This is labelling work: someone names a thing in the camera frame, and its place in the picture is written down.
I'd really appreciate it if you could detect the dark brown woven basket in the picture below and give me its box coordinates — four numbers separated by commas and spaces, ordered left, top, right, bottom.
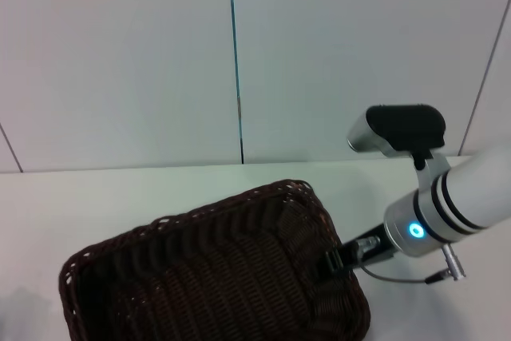
59, 179, 372, 341

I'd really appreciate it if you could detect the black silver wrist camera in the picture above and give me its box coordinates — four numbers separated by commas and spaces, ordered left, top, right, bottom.
346, 103, 452, 182

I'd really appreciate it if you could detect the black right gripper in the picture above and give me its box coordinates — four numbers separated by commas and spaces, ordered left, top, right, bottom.
324, 224, 397, 275

